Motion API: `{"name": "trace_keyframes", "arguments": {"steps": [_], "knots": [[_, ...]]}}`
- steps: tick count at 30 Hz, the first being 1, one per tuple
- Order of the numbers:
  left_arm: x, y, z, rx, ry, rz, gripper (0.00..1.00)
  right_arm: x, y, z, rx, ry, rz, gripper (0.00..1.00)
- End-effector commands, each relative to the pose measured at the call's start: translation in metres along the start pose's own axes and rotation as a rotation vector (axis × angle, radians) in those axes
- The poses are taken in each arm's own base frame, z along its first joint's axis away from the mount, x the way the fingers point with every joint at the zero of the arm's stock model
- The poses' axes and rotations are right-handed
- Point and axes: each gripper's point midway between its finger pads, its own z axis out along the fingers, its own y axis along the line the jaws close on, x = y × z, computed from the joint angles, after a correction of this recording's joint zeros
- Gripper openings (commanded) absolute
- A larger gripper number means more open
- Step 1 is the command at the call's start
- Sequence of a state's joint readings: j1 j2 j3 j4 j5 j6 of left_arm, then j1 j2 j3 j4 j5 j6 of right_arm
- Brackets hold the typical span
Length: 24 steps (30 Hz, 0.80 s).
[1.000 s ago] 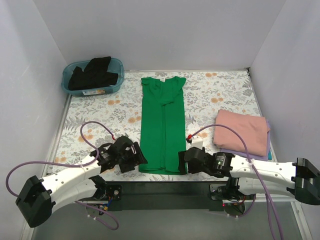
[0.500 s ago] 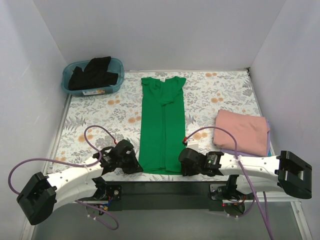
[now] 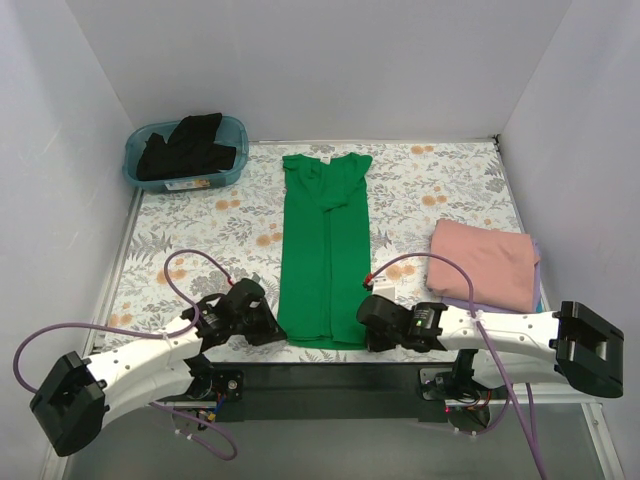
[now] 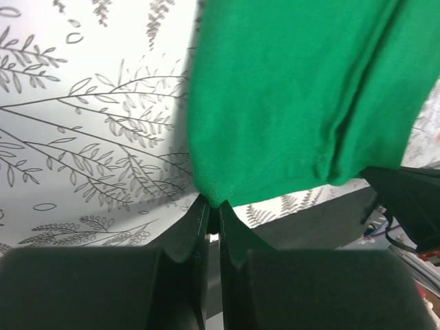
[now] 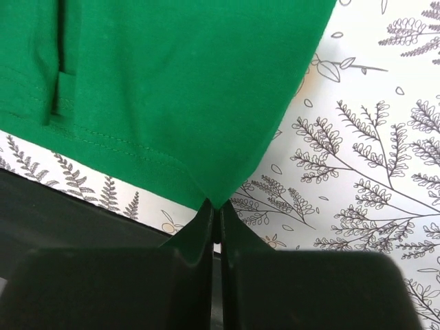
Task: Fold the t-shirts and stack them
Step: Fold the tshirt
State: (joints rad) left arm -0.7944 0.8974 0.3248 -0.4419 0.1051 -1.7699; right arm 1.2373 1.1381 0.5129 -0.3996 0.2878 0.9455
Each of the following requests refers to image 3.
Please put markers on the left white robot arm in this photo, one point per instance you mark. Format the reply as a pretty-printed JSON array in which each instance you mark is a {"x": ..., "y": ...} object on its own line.
[{"x": 80, "y": 396}]

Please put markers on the folded pink t shirt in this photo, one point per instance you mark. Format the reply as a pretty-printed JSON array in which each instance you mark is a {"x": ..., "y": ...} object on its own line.
[{"x": 443, "y": 279}]

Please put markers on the green t shirt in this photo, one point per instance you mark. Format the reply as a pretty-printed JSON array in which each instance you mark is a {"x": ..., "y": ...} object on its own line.
[{"x": 326, "y": 251}]

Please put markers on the black t shirt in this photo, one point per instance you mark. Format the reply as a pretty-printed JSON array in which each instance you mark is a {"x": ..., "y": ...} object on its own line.
[{"x": 190, "y": 151}]

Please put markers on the teal plastic bin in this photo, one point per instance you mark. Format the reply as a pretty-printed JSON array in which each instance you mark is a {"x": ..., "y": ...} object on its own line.
[{"x": 231, "y": 133}]

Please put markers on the folded lilac t shirt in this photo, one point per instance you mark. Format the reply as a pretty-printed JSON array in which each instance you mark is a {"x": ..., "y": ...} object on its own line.
[{"x": 505, "y": 274}]

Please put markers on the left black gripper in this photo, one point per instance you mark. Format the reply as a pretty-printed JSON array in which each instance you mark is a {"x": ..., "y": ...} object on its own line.
[{"x": 267, "y": 330}]

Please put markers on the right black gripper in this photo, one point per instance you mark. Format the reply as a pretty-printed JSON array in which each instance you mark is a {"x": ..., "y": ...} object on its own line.
[{"x": 376, "y": 337}]

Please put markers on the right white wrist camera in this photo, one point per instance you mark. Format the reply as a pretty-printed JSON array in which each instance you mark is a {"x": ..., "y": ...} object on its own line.
[{"x": 380, "y": 286}]

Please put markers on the floral table mat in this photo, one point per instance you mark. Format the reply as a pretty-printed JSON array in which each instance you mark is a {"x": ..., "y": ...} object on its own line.
[{"x": 186, "y": 245}]

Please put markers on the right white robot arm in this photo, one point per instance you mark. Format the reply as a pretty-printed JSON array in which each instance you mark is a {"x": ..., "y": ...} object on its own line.
[{"x": 573, "y": 345}]

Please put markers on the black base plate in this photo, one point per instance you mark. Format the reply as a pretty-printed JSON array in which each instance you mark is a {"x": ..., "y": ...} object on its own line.
[{"x": 437, "y": 393}]

